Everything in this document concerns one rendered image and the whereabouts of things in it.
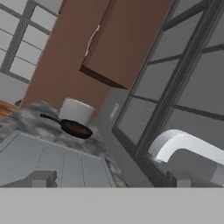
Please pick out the white pot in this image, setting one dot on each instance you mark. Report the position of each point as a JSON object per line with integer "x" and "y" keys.
{"x": 77, "y": 110}

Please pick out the large grey-framed window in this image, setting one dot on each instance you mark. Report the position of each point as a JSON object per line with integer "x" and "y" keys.
{"x": 180, "y": 73}

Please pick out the black frying pan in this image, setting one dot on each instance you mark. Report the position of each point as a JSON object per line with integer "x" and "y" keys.
{"x": 76, "y": 129}

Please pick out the white sink faucet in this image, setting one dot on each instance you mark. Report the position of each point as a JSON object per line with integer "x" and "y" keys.
{"x": 186, "y": 143}

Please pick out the tall brown cupboard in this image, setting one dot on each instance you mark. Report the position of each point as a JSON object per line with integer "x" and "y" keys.
{"x": 61, "y": 67}

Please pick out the brown wall cupboard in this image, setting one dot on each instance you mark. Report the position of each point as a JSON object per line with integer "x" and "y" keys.
{"x": 128, "y": 40}

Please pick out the grey wall socket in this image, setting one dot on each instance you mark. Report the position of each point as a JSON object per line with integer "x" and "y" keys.
{"x": 114, "y": 111}

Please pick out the small grey-framed window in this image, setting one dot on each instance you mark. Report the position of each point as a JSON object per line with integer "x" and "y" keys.
{"x": 26, "y": 38}

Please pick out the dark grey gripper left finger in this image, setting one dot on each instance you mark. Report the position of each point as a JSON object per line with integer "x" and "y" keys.
{"x": 43, "y": 178}

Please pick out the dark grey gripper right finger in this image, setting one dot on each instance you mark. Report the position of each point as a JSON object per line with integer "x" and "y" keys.
{"x": 183, "y": 183}

